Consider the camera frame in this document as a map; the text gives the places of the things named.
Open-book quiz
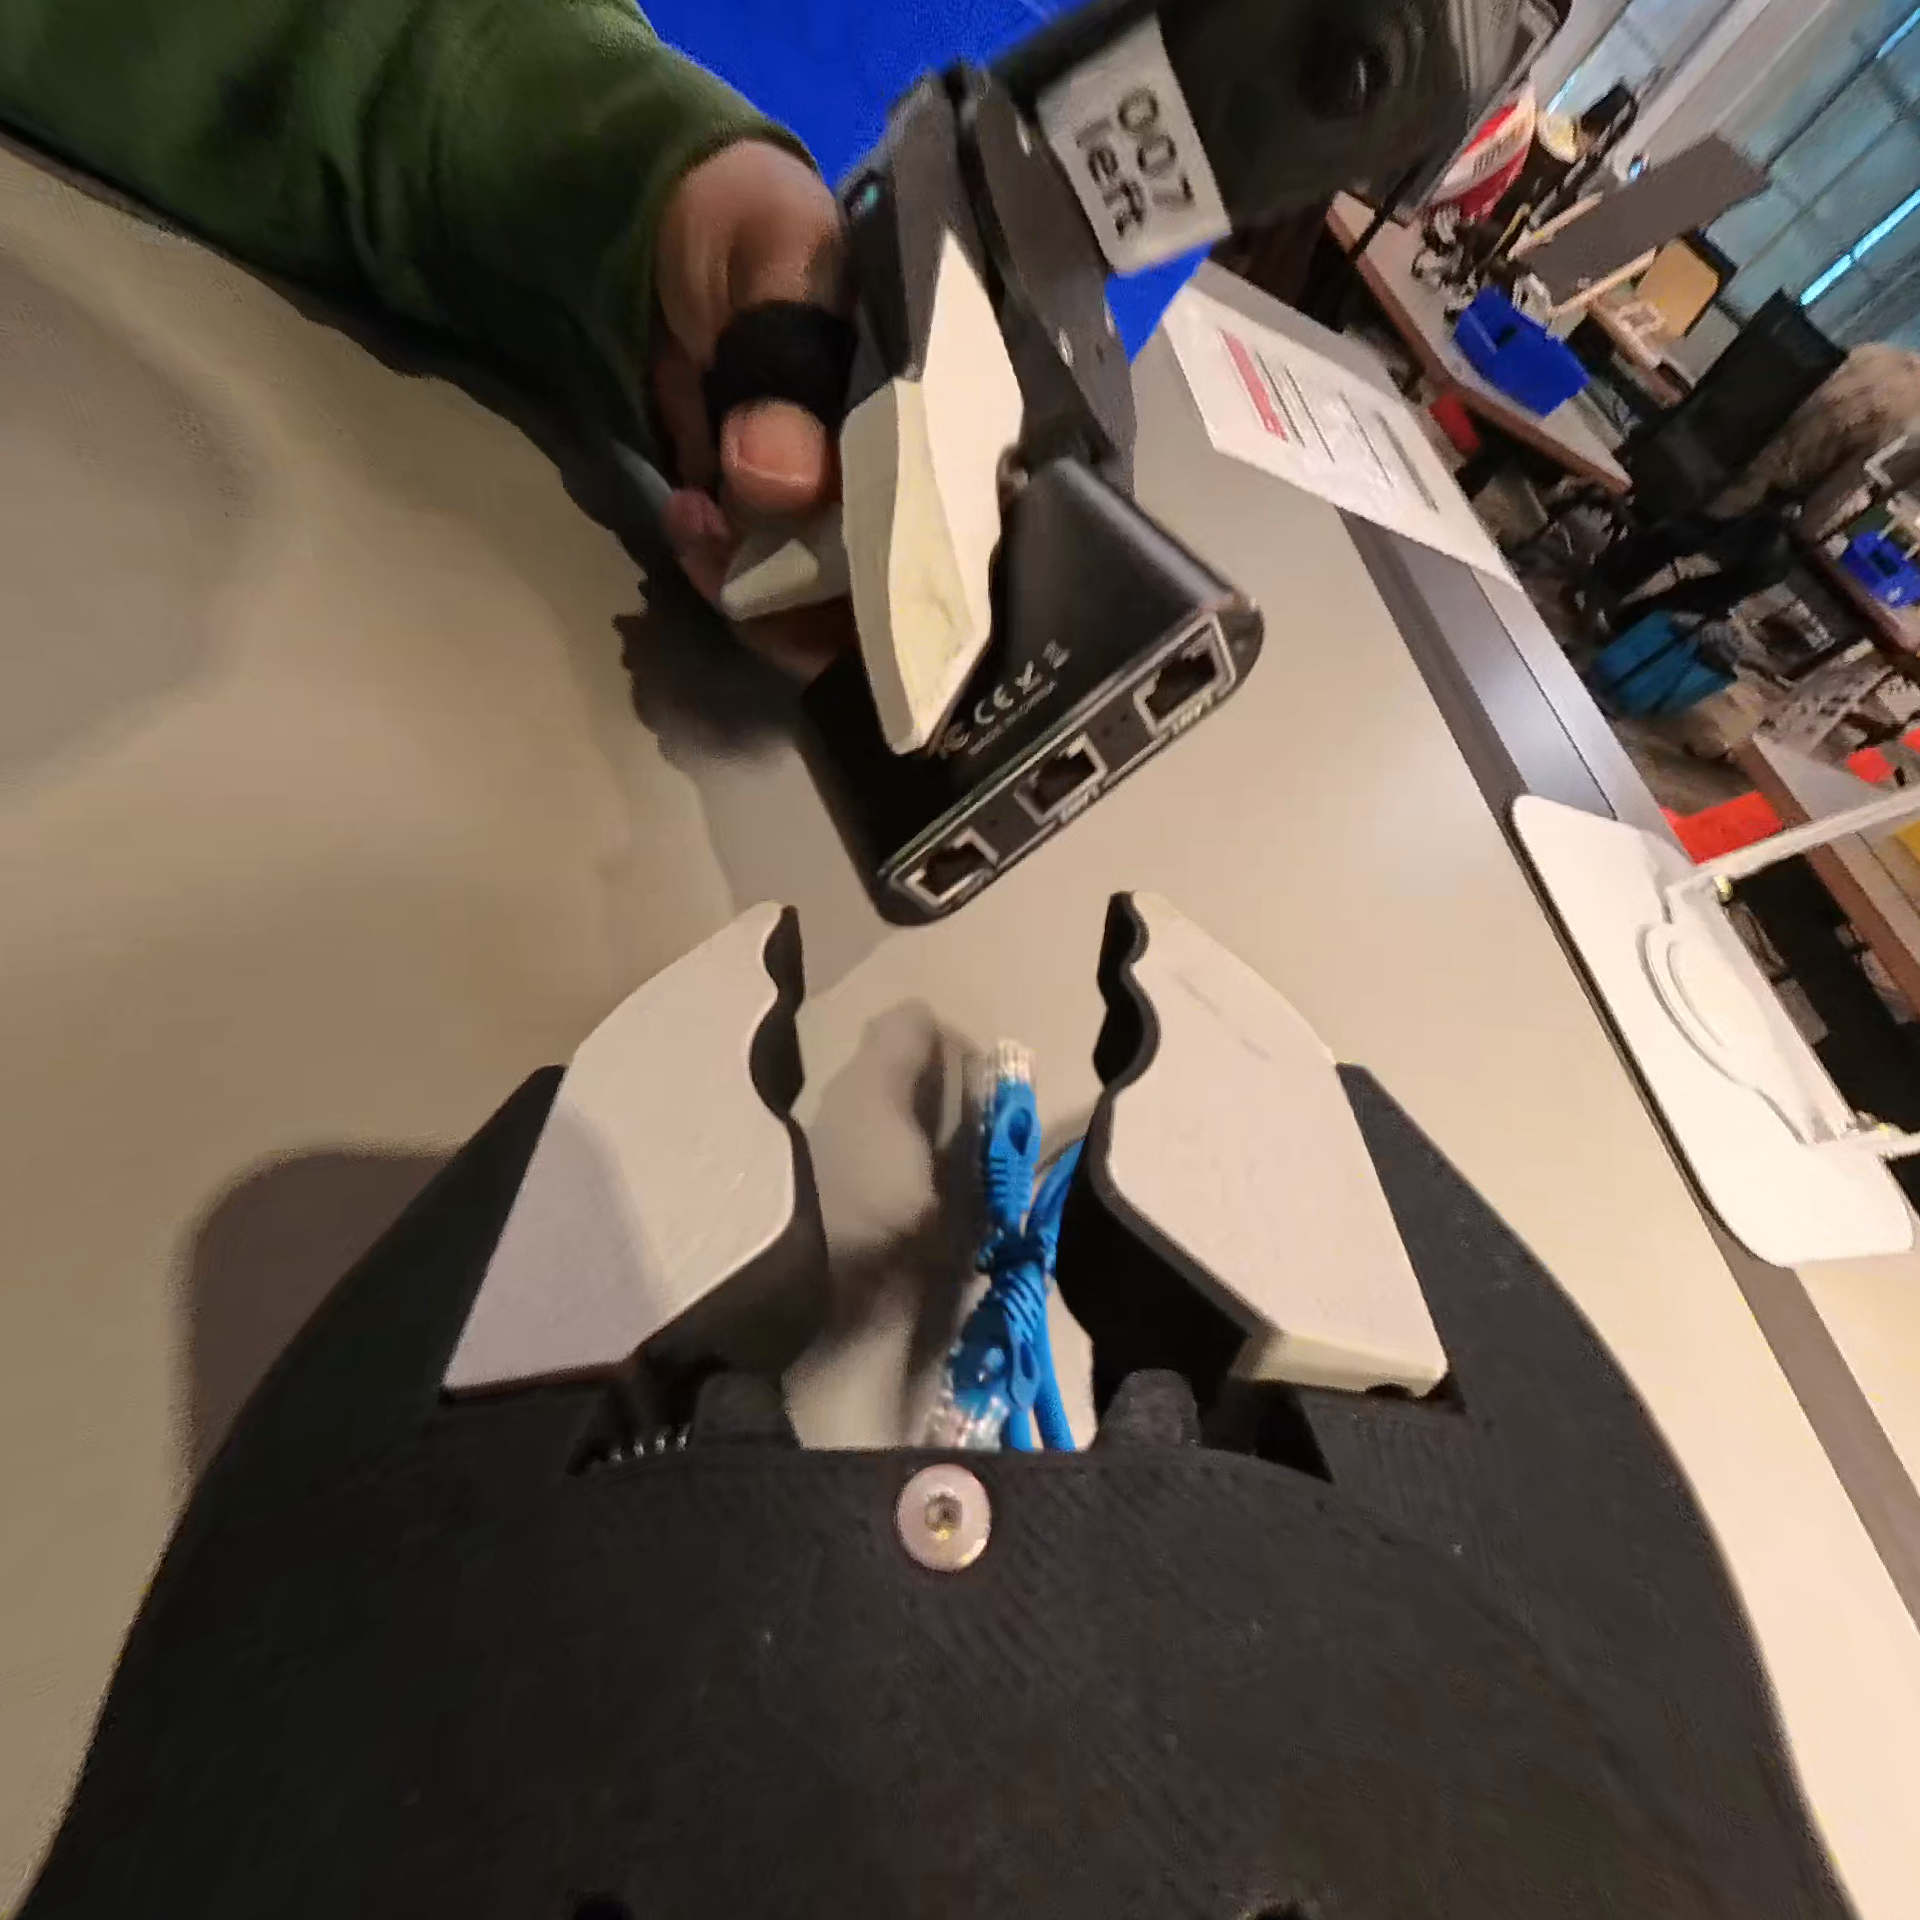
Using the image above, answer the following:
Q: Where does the white document stand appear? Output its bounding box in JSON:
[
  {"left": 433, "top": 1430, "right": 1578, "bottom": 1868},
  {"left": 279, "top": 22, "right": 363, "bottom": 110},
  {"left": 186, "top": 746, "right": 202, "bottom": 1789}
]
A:
[{"left": 1510, "top": 779, "right": 1920, "bottom": 1273}]

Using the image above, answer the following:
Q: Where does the black ethernet switch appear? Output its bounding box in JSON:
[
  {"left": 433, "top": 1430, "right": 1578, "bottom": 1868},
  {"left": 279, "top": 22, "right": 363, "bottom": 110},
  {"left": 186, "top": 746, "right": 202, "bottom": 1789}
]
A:
[{"left": 802, "top": 457, "right": 1265, "bottom": 928}]

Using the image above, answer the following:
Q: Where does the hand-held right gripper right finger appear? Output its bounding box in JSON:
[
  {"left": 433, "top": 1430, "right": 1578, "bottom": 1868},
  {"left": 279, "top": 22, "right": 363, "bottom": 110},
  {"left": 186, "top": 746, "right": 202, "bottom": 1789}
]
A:
[{"left": 1057, "top": 891, "right": 1452, "bottom": 1420}]

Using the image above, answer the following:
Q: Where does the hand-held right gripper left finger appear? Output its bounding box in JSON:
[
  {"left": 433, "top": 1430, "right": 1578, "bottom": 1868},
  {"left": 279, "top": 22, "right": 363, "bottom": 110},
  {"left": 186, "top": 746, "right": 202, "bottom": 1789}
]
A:
[{"left": 441, "top": 900, "right": 833, "bottom": 1397}]

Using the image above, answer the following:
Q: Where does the teal bag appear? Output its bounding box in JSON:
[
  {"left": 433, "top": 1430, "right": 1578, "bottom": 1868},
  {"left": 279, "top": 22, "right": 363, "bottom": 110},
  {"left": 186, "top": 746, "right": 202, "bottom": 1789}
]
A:
[{"left": 1591, "top": 608, "right": 1742, "bottom": 721}]

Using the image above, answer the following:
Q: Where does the small blue plastic bin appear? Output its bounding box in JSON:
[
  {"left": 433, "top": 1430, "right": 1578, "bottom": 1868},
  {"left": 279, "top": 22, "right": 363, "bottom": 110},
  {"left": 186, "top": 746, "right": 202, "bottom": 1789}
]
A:
[{"left": 1452, "top": 285, "right": 1594, "bottom": 417}]

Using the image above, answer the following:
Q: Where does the background work table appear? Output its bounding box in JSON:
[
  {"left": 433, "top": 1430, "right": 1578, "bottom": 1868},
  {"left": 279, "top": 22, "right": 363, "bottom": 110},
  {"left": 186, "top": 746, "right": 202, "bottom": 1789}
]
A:
[{"left": 1328, "top": 194, "right": 1638, "bottom": 496}]

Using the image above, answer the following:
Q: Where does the blue ethernet cable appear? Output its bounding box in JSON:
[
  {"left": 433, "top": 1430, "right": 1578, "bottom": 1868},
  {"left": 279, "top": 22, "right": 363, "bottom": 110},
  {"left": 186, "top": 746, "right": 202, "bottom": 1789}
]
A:
[{"left": 922, "top": 1036, "right": 1089, "bottom": 1456}]

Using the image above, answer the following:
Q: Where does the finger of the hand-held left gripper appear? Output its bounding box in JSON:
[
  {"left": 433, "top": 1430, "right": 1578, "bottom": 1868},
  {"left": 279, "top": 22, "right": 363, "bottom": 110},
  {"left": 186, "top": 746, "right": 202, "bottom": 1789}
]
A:
[{"left": 836, "top": 232, "right": 1033, "bottom": 758}]

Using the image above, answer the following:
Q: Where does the laminated white paper sign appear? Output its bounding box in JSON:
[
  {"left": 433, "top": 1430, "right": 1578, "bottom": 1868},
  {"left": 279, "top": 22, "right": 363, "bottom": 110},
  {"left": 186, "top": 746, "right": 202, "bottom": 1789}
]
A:
[{"left": 1161, "top": 277, "right": 1520, "bottom": 590}]

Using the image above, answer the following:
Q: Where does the person's left forearm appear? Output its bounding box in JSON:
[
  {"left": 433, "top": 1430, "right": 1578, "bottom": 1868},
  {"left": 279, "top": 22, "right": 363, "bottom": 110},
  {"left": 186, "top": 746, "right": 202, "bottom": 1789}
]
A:
[{"left": 0, "top": 0, "right": 825, "bottom": 453}]

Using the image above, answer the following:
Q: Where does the person's left hand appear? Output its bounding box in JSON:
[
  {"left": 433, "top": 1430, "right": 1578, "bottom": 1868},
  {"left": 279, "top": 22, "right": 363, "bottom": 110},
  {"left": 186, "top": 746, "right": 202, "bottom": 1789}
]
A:
[{"left": 651, "top": 142, "right": 865, "bottom": 676}]

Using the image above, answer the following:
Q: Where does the black office chair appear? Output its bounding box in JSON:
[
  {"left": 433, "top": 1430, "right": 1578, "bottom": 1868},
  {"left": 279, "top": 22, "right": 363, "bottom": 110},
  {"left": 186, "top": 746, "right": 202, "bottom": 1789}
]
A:
[{"left": 1627, "top": 292, "right": 1855, "bottom": 601}]

